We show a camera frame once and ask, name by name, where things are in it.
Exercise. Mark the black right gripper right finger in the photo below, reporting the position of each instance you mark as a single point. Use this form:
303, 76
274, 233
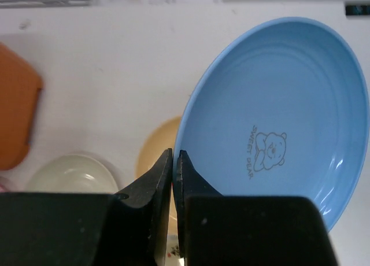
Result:
222, 230

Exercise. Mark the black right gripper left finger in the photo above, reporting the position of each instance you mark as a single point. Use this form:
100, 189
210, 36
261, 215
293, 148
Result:
125, 228

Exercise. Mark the cream round plate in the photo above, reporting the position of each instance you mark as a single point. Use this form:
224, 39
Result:
73, 173

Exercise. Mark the yellow round plate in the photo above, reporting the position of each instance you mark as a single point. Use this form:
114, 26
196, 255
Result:
160, 139

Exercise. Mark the blue round plate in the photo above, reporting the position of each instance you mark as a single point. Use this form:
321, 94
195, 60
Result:
283, 110

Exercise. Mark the orange plastic bin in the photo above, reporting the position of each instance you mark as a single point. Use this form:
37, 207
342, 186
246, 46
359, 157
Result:
20, 89

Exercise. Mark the beige floral small plate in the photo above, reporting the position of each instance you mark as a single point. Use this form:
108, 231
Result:
172, 252

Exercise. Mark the pink round plate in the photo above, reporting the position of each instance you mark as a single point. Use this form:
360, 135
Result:
3, 187

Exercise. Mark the small blue label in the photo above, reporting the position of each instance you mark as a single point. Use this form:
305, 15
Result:
353, 10

